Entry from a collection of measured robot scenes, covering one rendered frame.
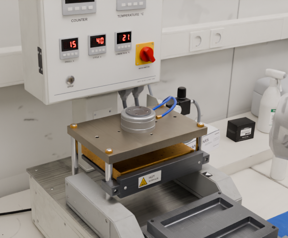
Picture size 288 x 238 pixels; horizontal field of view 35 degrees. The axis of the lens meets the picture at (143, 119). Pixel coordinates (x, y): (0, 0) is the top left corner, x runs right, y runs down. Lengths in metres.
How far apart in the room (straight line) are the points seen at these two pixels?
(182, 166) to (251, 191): 0.54
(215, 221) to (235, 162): 0.69
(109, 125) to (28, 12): 0.31
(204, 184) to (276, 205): 0.45
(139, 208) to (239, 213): 0.24
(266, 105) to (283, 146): 0.89
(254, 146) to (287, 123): 0.97
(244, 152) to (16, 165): 0.79
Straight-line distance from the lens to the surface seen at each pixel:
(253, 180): 1.61
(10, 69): 1.32
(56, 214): 1.16
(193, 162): 1.05
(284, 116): 0.78
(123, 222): 0.92
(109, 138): 0.98
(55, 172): 1.23
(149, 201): 1.10
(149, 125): 1.01
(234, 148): 1.70
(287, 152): 0.95
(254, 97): 1.99
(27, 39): 1.10
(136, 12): 1.12
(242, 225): 0.96
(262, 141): 1.79
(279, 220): 1.42
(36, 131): 1.47
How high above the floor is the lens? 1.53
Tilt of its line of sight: 23 degrees down
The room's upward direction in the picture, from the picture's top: 2 degrees clockwise
